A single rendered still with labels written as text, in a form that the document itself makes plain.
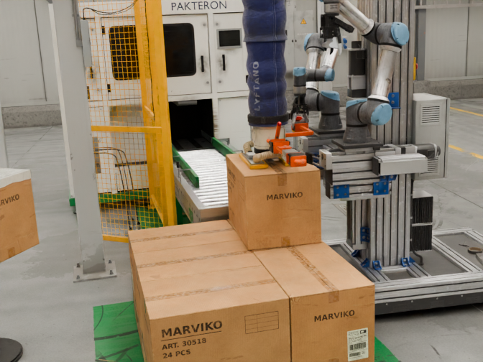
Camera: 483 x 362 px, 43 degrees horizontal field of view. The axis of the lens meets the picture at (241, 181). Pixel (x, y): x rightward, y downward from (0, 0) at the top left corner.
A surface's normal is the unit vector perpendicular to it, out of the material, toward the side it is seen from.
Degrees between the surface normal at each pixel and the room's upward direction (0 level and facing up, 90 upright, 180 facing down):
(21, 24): 90
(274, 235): 90
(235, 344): 90
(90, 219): 90
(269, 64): 77
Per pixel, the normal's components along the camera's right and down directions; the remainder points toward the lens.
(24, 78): 0.15, 0.23
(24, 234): 0.93, 0.05
